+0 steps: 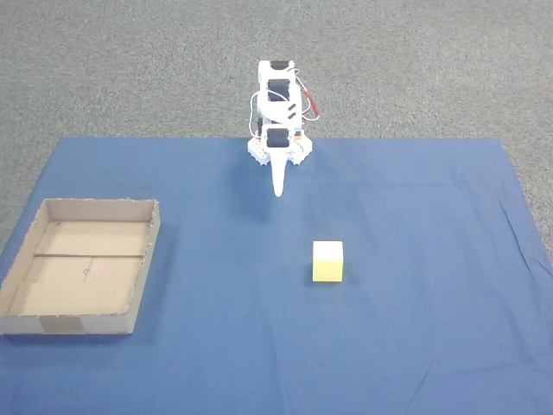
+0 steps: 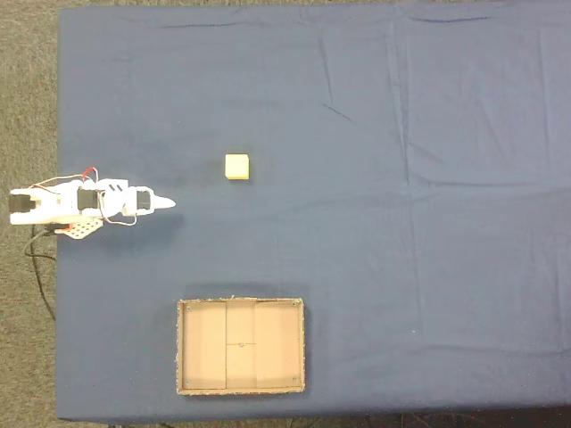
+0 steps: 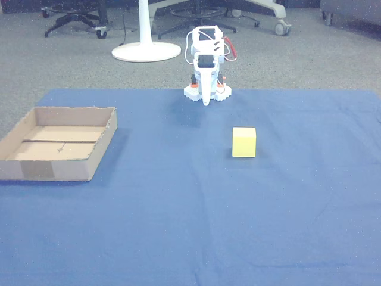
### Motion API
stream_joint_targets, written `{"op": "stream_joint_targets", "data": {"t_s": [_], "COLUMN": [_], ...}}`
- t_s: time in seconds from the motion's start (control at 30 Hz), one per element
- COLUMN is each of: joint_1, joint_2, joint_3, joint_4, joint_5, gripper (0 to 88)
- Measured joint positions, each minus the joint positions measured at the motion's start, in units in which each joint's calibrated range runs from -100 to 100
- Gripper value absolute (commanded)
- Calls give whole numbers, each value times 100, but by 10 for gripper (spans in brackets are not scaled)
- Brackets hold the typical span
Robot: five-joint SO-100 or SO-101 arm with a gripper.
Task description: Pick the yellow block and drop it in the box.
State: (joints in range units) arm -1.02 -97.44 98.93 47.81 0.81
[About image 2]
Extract red and white wires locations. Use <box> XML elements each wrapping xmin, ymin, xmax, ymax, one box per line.
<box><xmin>29</xmin><ymin>166</ymin><xmax>100</xmax><ymax>190</ymax></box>

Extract black power cable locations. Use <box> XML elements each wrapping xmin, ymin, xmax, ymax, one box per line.
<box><xmin>23</xmin><ymin>225</ymin><xmax>60</xmax><ymax>323</ymax></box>

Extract perforated base mounting plate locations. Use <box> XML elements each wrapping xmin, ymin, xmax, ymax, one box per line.
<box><xmin>55</xmin><ymin>218</ymin><xmax>104</xmax><ymax>241</ymax></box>

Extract shallow cardboard box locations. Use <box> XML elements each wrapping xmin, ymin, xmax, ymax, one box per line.
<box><xmin>175</xmin><ymin>296</ymin><xmax>307</xmax><ymax>397</ymax></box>

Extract pale yellow block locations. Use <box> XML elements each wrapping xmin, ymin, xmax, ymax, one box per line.
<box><xmin>224</xmin><ymin>152</ymin><xmax>251</xmax><ymax>182</ymax></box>

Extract dark blue tablecloth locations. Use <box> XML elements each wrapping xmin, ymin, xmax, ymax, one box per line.
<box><xmin>54</xmin><ymin>4</ymin><xmax>571</xmax><ymax>423</ymax></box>

